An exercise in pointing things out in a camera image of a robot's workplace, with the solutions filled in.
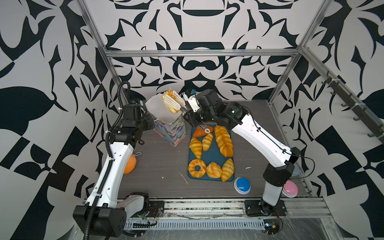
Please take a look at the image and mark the metal tongs white tips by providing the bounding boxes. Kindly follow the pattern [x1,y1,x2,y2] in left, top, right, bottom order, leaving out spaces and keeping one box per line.
[162,91,213,134]

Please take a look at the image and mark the small croissant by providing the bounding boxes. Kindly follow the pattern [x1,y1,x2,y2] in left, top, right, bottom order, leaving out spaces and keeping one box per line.
[202,133,214,152]

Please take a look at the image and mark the floral paper bag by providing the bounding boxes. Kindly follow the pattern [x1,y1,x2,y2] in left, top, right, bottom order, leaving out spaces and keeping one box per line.
[146,94,186,147]

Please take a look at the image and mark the rectangular pastry bread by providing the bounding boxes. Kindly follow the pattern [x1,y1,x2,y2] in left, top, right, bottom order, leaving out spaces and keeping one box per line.
[162,91,181,114]

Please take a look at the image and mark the large croissant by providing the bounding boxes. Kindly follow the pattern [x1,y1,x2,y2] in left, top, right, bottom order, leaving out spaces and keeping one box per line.
[189,137,203,159]

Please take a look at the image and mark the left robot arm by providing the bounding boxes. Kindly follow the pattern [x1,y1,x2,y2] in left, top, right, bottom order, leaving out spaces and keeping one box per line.
[73,81,154,240]

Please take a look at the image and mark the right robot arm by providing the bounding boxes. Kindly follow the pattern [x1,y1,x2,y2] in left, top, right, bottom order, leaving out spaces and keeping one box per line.
[181,89,301,216]

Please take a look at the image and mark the orange triangular bread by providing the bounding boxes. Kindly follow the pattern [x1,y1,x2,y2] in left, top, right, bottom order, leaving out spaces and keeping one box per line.
[193,126,214,138]

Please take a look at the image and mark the long braided bread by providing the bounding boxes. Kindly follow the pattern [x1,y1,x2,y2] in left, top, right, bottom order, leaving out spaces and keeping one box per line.
[214,126,234,158]

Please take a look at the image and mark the orange fake fruit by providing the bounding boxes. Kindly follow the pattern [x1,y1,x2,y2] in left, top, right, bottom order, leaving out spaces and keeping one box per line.
[124,154,137,174]

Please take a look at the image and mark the donut bread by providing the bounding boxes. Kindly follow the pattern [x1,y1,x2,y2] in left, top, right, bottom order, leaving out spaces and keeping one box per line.
[188,159,207,178]

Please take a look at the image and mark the round bun bread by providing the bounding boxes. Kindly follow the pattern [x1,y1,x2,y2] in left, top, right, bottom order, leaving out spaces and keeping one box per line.
[206,162,222,179]

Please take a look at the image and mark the teal tray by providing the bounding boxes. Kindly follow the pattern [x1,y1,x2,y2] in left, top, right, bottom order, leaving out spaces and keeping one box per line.
[187,127,236,182]

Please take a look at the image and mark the croissant bottom right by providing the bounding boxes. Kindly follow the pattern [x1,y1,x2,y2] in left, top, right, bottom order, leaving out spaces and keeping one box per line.
[221,159,235,182]

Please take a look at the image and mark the light blue push button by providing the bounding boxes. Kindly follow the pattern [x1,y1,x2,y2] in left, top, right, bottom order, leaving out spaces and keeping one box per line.
[292,163,300,177]

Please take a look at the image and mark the pink push button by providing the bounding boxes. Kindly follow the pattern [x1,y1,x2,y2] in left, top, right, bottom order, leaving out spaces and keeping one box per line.
[282,181,299,198]

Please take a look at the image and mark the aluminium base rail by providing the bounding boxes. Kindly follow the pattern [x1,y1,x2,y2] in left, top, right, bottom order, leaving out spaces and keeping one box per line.
[119,197,334,232]

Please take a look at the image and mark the wall hook rack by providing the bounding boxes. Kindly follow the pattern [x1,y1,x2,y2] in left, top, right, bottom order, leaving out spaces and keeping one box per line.
[322,71,384,145]

